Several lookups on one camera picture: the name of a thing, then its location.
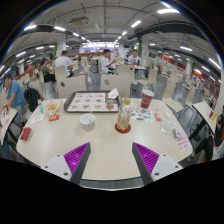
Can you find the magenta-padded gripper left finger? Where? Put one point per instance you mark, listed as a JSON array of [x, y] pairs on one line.
[[76, 158]]

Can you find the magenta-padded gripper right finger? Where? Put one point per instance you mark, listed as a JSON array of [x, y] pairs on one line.
[[146, 158]]

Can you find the clear bottle with yellow drink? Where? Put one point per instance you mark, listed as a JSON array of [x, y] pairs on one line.
[[124, 116]]

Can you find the clear plastic packet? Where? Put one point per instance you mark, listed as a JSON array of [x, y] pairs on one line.
[[168, 128]]

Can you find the white striped paper cup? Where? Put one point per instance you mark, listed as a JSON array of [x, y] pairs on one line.
[[87, 122]]

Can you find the flat round red coaster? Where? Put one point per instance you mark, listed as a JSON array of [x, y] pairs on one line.
[[118, 130]]

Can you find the white flyer with red print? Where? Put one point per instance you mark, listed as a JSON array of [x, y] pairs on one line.
[[183, 142]]

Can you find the small red sauce packet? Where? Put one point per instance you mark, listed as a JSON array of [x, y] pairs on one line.
[[157, 117]]

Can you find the colourful sticker sheet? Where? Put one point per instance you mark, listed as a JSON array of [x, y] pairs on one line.
[[142, 115]]

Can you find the red ketchup packet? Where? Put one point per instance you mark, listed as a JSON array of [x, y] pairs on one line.
[[54, 117]]

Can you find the white paper receipt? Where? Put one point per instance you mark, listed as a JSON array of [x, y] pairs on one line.
[[37, 119]]

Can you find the clear bag with fries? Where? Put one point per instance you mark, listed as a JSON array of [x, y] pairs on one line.
[[52, 107]]

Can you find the red flat packet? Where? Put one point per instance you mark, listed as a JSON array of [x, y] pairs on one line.
[[25, 133]]

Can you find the brown tray with paper liner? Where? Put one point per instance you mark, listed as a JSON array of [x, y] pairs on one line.
[[88, 101]]

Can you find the red paper drink cup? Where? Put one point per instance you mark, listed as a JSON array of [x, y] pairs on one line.
[[147, 99]]

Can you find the small blue bottle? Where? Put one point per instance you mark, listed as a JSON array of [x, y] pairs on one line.
[[40, 107]]

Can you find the beige chair with oval hole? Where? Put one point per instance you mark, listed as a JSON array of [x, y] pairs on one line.
[[116, 84], [72, 86]]

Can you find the crumpled white napkin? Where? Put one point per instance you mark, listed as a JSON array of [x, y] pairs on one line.
[[113, 93]]

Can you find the black backpack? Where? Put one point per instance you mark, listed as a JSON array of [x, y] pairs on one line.
[[32, 99]]

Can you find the beige neighbouring table with papers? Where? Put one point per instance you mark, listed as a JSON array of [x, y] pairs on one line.
[[7, 123]]

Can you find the group of beige chairs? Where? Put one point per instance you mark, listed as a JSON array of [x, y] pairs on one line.
[[150, 76]]

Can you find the group of ceiling lights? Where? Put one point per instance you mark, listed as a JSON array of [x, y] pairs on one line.
[[60, 28]]

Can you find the ceiling air conditioner unit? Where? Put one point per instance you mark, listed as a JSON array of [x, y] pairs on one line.
[[79, 21]]

